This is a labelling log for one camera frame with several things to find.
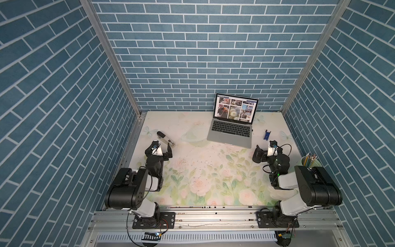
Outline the silver open laptop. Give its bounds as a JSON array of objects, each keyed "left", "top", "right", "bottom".
[{"left": 207, "top": 93, "right": 259, "bottom": 149}]

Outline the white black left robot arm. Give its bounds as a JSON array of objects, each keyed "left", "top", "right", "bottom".
[{"left": 105, "top": 141, "right": 175, "bottom": 229}]

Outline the blue plastic clip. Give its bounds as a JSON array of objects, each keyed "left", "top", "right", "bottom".
[{"left": 263, "top": 130, "right": 271, "bottom": 141}]

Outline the green pencil cup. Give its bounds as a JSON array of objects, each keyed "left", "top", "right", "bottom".
[{"left": 300, "top": 154, "right": 322, "bottom": 168}]

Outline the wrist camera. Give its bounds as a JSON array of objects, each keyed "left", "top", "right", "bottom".
[
  {"left": 151, "top": 141, "right": 163, "bottom": 156},
  {"left": 267, "top": 140, "right": 278, "bottom": 156}
]

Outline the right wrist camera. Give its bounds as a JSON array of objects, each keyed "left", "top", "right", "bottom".
[{"left": 267, "top": 140, "right": 278, "bottom": 156}]

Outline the floral table mat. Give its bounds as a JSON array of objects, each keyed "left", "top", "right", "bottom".
[{"left": 129, "top": 111, "right": 301, "bottom": 206}]

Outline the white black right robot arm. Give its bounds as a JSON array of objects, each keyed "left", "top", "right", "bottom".
[{"left": 252, "top": 141, "right": 343, "bottom": 229}]

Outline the black wireless mouse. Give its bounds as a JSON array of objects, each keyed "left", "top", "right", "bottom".
[{"left": 156, "top": 131, "right": 175, "bottom": 148}]

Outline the coloured pencils bundle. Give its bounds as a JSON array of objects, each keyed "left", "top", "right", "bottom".
[{"left": 303, "top": 154, "right": 317, "bottom": 168}]

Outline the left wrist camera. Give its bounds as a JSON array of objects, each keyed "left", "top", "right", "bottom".
[{"left": 151, "top": 141, "right": 163, "bottom": 156}]

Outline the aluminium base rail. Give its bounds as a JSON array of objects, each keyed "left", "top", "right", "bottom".
[{"left": 88, "top": 206, "right": 343, "bottom": 232}]

